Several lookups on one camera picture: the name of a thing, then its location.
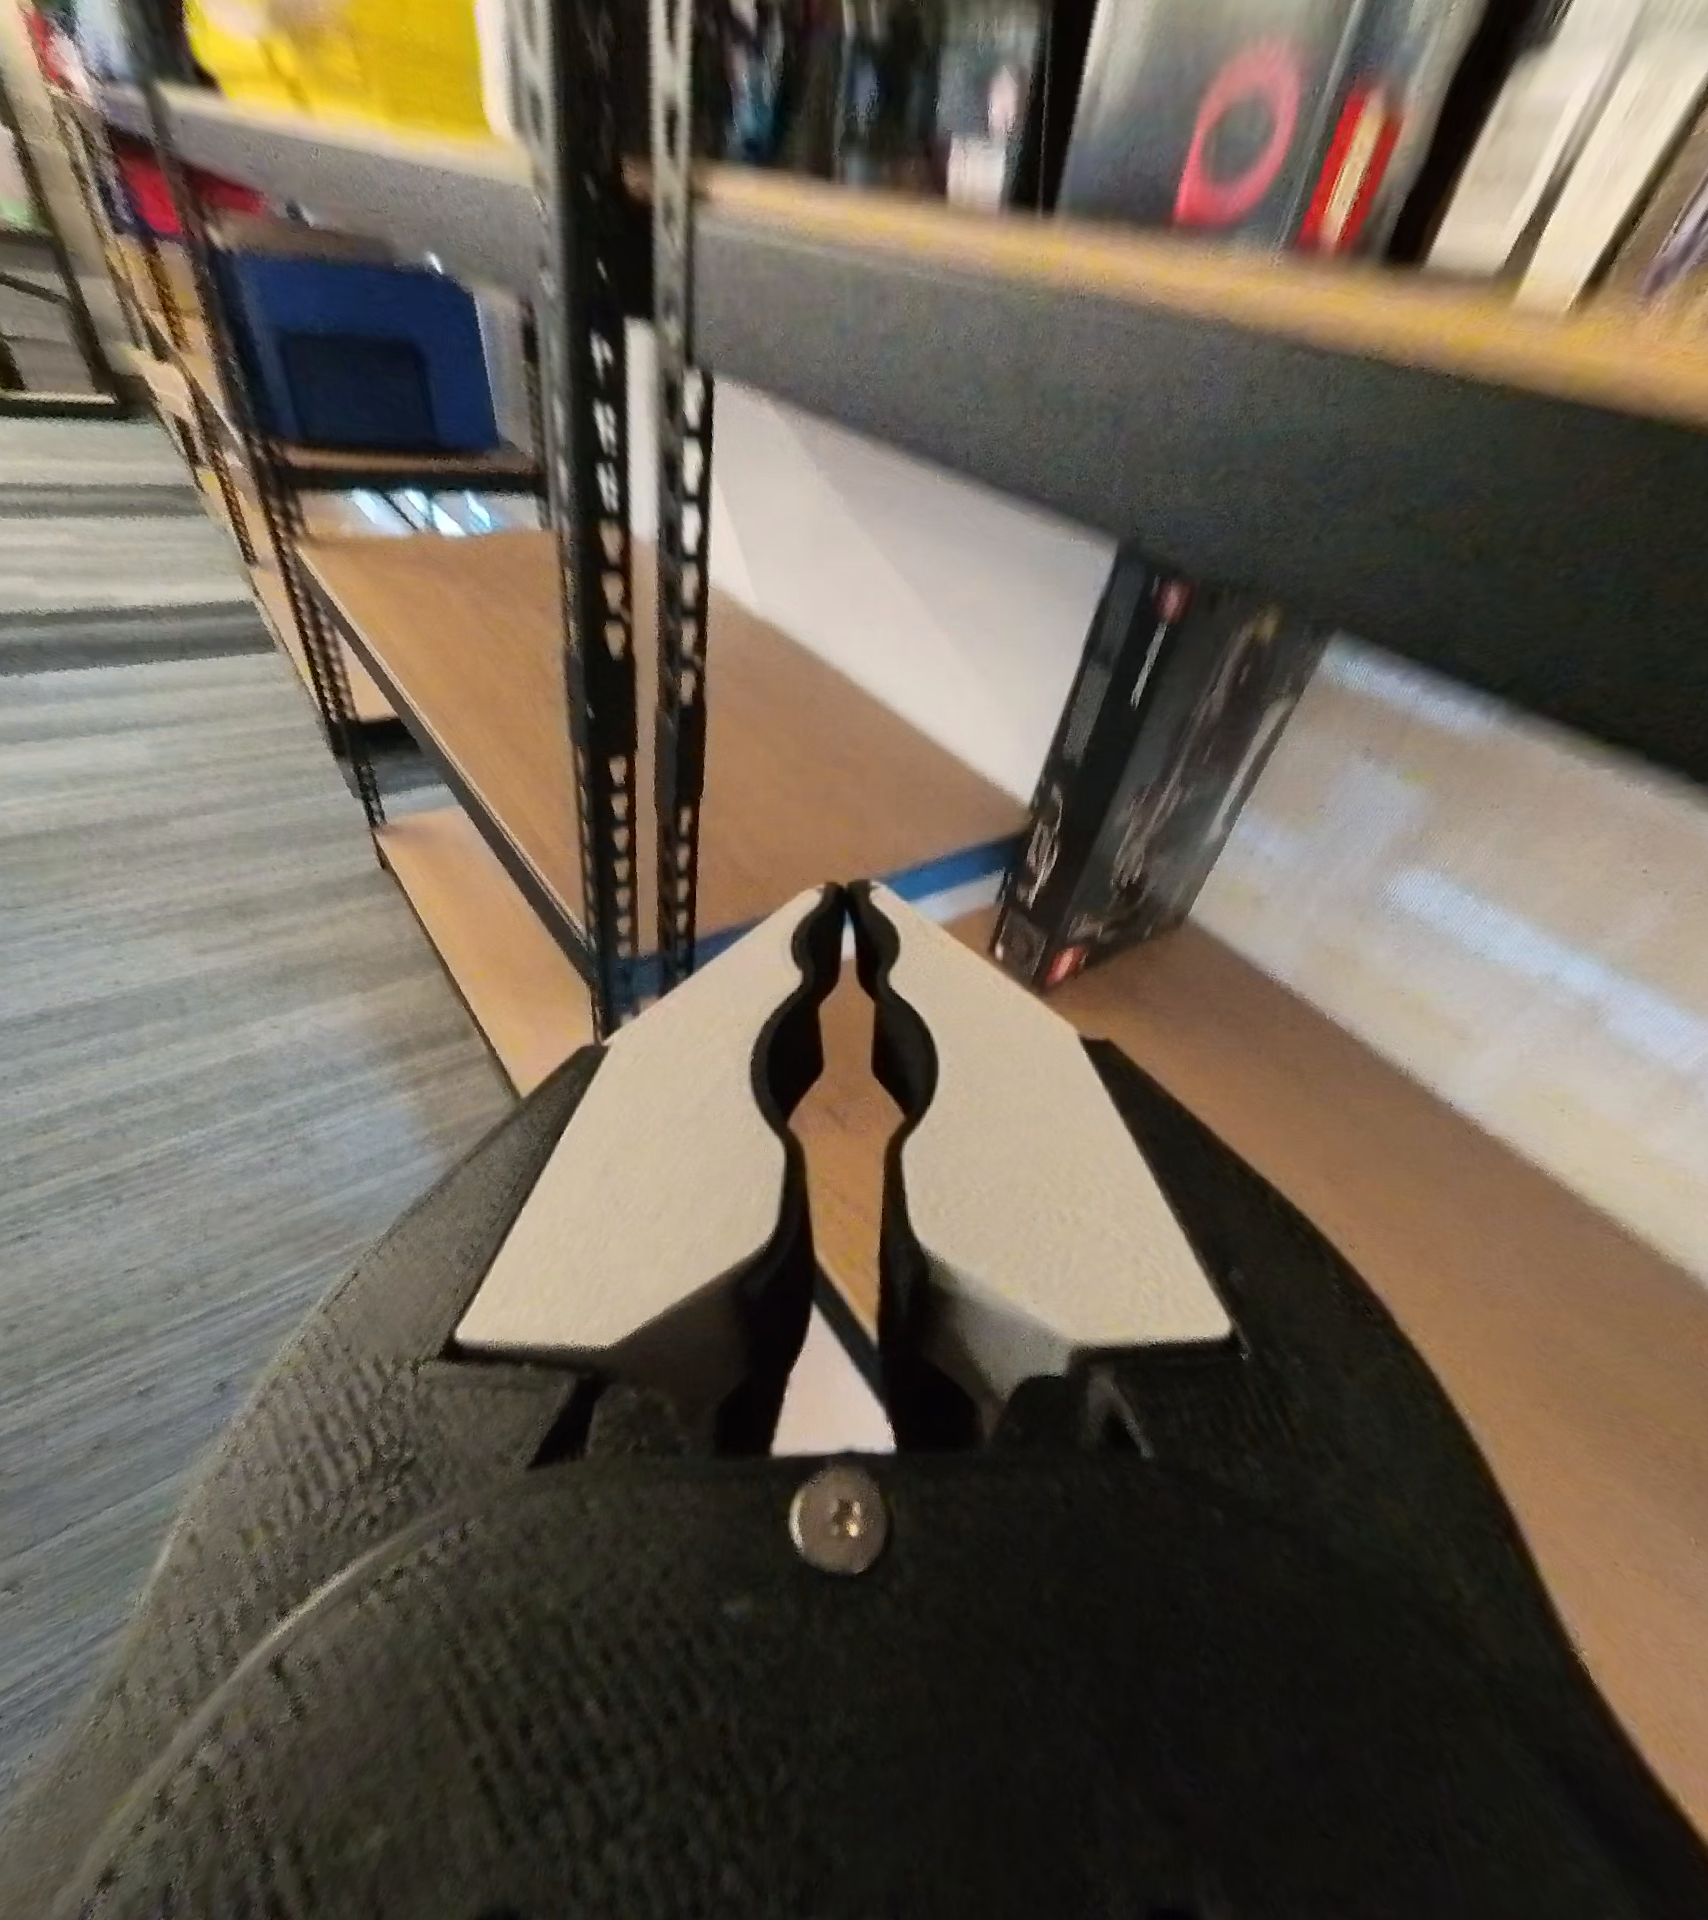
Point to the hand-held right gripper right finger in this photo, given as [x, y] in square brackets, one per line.
[1049, 1201]

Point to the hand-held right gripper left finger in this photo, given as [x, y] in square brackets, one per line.
[644, 1201]

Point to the black rack with wooden shelves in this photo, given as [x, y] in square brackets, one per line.
[1468, 1275]

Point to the black lego box silver car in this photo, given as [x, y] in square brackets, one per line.
[1154, 780]

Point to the row of lego boxes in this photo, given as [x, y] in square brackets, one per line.
[1245, 134]

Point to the blue storage bin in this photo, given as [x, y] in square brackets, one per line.
[344, 344]

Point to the yellow box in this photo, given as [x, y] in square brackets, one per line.
[344, 61]

